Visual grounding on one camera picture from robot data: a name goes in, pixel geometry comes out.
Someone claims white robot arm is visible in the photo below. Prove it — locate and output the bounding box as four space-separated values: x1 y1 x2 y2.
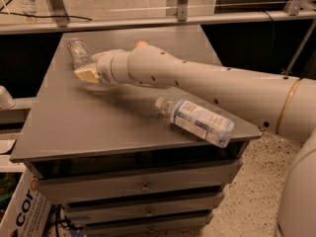
71 43 316 237

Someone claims white cardboard box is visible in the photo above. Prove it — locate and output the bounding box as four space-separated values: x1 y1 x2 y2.
0 169 51 237

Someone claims grey drawer cabinet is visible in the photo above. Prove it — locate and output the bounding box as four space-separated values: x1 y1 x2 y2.
11 34 261 237

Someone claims orange fruit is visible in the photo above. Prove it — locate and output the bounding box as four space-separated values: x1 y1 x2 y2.
135 41 149 47

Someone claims labelled white water bottle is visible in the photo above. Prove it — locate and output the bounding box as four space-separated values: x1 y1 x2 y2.
155 97 235 148

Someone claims black cable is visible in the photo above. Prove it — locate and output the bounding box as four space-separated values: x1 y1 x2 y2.
0 11 93 22

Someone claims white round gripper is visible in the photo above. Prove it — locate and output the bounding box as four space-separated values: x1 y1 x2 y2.
74 49 131 85

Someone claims clear plastic bottle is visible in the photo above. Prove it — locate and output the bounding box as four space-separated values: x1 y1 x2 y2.
67 39 93 69

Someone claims white cylinder object left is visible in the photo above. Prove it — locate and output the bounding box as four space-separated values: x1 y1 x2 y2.
0 86 16 110

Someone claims metal frame rail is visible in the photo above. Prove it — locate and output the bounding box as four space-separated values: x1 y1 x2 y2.
0 10 316 35

